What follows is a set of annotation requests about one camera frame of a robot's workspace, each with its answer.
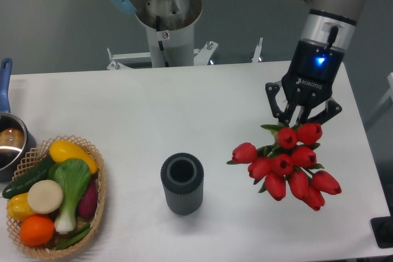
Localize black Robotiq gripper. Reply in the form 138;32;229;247
265;41;344;125

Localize red tulip bouquet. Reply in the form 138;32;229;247
227;123;342;211

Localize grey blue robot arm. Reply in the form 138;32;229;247
110;0;365;125

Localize dark grey ribbed vase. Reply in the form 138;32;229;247
160;153;204;215

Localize white furniture leg right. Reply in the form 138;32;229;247
364;73;392;130

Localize black device at table edge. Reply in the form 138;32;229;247
370;216;392;249

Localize purple sweet potato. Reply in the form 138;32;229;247
77;179;98;219

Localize green bok choy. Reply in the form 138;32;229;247
48;158;91;234

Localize yellow squash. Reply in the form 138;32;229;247
49;140;98;174

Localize green bean pods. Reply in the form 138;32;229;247
55;223;91;250

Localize beige round disc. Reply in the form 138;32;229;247
27;180;63;214

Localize dark green cucumber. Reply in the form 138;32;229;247
2;155;55;199

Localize orange fruit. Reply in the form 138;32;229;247
19;215;55;247

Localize woven wicker basket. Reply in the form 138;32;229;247
6;135;106;260

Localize yellow bell pepper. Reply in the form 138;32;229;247
7;193;37;222

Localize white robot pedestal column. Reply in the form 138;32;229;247
146;25;194;68

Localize black cable on pedestal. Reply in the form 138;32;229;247
155;15;169;67

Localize white metal base frame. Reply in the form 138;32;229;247
106;37;264;70

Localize blue handled saucepan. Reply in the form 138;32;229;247
1;58;36;183

